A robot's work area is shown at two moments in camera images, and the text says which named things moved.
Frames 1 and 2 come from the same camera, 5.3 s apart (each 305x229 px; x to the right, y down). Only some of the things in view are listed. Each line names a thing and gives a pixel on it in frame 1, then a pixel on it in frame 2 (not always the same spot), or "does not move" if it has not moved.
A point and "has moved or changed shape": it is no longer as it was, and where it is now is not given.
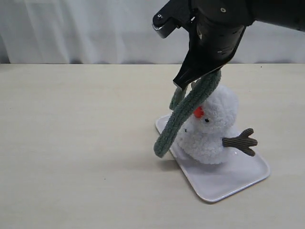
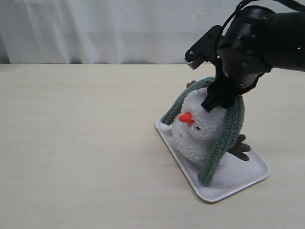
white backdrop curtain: (121, 32) does not move
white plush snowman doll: (206, 136) has moved or changed shape
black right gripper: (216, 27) -> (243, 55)
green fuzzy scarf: (209, 85) -> (235, 120)
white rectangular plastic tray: (215, 181) does not move
